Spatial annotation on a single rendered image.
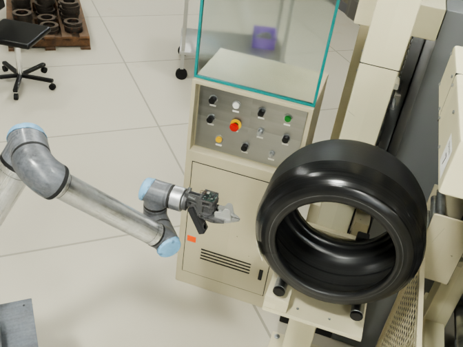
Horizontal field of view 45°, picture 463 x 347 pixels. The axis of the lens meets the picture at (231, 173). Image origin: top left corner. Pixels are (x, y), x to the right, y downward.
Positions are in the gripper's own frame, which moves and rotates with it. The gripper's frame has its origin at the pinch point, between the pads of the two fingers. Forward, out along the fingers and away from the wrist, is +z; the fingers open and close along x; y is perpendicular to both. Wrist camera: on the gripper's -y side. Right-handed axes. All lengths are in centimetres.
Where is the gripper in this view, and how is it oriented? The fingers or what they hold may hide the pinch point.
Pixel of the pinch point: (235, 220)
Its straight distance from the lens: 199.5
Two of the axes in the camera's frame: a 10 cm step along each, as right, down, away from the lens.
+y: 1.2, -8.1, -5.8
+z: 9.5, 2.7, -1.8
